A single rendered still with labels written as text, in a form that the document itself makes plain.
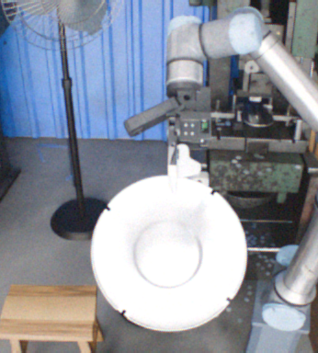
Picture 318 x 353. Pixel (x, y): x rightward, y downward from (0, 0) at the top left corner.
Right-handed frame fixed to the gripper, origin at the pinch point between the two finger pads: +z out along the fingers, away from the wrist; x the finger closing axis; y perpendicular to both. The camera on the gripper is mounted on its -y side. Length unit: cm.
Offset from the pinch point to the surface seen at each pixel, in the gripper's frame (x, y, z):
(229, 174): 90, 22, -23
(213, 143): 90, 16, -36
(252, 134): 75, 29, -35
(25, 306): 70, -52, 32
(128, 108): 209, -37, -98
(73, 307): 71, -35, 31
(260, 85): 75, 33, -56
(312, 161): 88, 58, -29
